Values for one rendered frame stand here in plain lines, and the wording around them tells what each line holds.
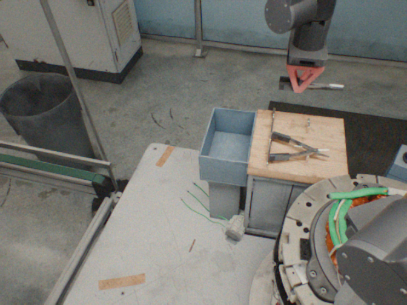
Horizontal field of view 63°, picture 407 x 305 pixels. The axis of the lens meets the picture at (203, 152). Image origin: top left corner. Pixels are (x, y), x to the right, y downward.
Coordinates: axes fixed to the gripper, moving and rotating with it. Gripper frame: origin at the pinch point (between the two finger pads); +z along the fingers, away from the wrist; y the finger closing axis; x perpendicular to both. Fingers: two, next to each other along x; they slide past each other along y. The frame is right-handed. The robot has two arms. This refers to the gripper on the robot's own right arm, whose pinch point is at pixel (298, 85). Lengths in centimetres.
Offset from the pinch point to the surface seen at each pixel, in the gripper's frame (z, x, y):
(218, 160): 12.8, -14.0, 12.2
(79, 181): 44, -61, 3
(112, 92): 120, -125, -136
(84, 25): 71, -139, -146
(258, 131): 12.1, -6.7, 2.2
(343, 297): 4.3, 7.2, 39.7
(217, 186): 25.5, -14.7, 9.7
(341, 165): 11.8, 11.1, 9.6
